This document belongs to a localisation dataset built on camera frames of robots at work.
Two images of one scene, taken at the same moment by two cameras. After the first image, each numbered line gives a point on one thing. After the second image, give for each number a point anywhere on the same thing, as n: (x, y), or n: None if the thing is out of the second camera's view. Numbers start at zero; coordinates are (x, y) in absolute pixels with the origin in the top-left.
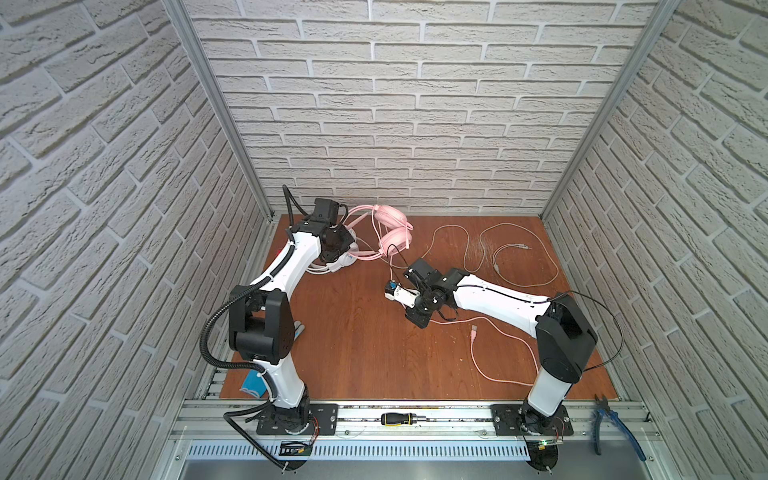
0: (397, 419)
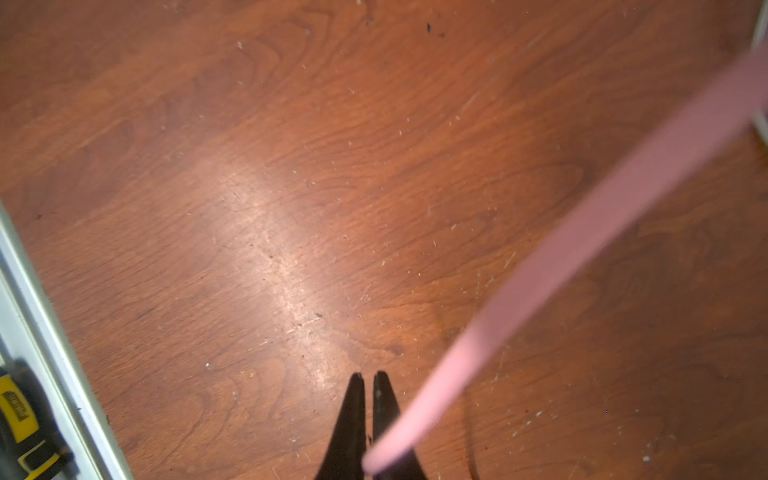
0: (32, 446)
